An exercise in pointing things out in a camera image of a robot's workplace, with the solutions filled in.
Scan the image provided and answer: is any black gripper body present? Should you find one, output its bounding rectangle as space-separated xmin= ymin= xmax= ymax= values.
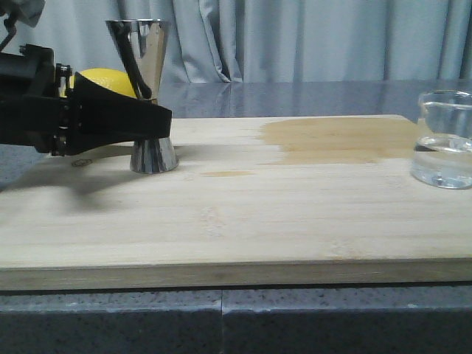
xmin=1 ymin=44 xmax=80 ymax=156

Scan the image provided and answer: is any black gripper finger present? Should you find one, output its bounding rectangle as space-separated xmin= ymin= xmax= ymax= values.
xmin=69 ymin=72 xmax=150 ymax=155

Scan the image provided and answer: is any steel double jigger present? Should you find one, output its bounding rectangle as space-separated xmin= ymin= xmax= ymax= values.
xmin=106 ymin=19 xmax=178 ymax=174

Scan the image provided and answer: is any clear glass beaker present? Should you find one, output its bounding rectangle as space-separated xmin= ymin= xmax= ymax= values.
xmin=410 ymin=90 xmax=471 ymax=190

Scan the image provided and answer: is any yellow lemon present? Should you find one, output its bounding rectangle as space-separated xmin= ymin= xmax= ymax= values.
xmin=79 ymin=68 xmax=136 ymax=99

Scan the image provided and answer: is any grey curtain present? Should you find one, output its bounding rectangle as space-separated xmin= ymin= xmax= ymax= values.
xmin=6 ymin=1 xmax=471 ymax=83

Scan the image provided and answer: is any wooden cutting board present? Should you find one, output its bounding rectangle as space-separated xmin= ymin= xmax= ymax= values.
xmin=1 ymin=115 xmax=471 ymax=291

